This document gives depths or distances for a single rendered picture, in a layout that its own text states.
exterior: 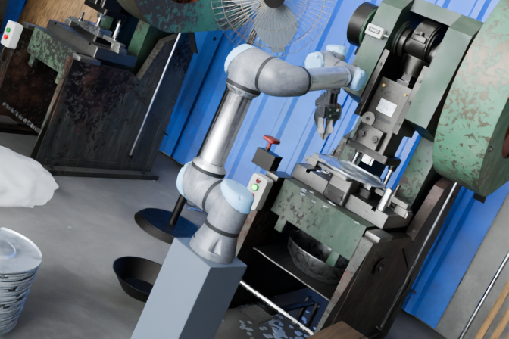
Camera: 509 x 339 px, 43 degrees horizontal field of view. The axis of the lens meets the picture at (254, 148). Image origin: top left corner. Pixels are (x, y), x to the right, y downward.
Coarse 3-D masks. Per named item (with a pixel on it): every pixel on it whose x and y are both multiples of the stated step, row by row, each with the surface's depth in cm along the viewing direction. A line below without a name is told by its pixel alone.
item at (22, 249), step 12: (0, 228) 208; (0, 240) 200; (12, 240) 204; (24, 240) 207; (0, 252) 193; (12, 252) 196; (24, 252) 200; (36, 252) 203; (0, 264) 187; (12, 264) 190; (24, 264) 193; (36, 264) 196
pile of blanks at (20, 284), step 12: (0, 276) 185; (12, 276) 186; (24, 276) 189; (0, 288) 185; (12, 288) 188; (24, 288) 193; (0, 300) 187; (12, 300) 190; (24, 300) 200; (0, 312) 189; (12, 312) 193; (0, 324) 191; (12, 324) 197; (0, 336) 193
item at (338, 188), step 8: (328, 168) 240; (336, 176) 251; (344, 176) 237; (328, 184) 253; (336, 184) 251; (344, 184) 249; (352, 184) 248; (328, 192) 252; (336, 192) 251; (344, 192) 249; (352, 192) 251; (336, 200) 250; (344, 200) 249
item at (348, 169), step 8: (328, 160) 254; (336, 160) 262; (344, 160) 267; (336, 168) 245; (344, 168) 249; (352, 168) 257; (360, 168) 267; (352, 176) 239; (360, 176) 248; (368, 176) 258; (368, 184) 241; (376, 184) 250; (384, 184) 254
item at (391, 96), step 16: (384, 80) 253; (400, 80) 254; (384, 96) 253; (400, 96) 249; (368, 112) 254; (384, 112) 252; (400, 112) 249; (368, 128) 252; (384, 128) 252; (368, 144) 252; (384, 144) 251
